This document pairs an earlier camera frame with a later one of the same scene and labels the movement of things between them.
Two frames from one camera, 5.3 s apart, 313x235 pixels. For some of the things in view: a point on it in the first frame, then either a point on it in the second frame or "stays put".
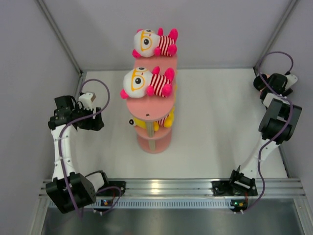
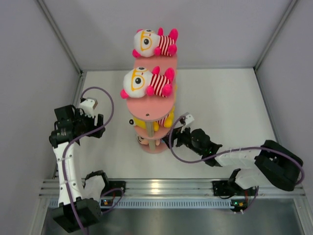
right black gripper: x=284 y=92 to x=176 y=133
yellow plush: x=167 y=122 stays put
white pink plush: x=148 y=43 stays put
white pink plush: x=139 y=82 stays put
